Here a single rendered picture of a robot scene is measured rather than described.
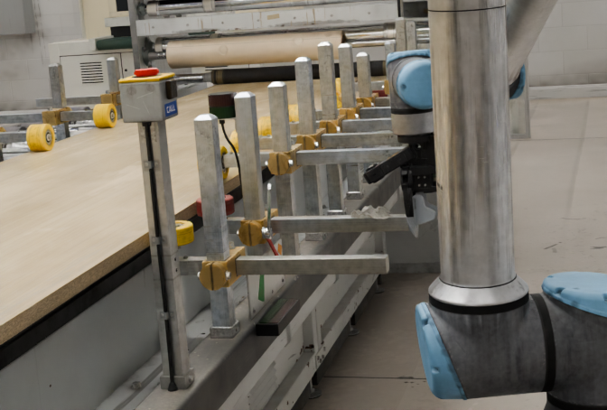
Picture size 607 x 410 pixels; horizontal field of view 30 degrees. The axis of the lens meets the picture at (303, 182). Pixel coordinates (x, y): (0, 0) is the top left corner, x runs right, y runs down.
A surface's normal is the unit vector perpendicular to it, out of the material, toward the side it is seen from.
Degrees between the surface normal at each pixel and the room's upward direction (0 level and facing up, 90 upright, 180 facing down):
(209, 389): 90
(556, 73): 90
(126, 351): 90
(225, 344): 0
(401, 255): 90
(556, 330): 58
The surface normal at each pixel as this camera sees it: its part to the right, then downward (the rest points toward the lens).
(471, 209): -0.22, 0.24
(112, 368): 0.97, -0.03
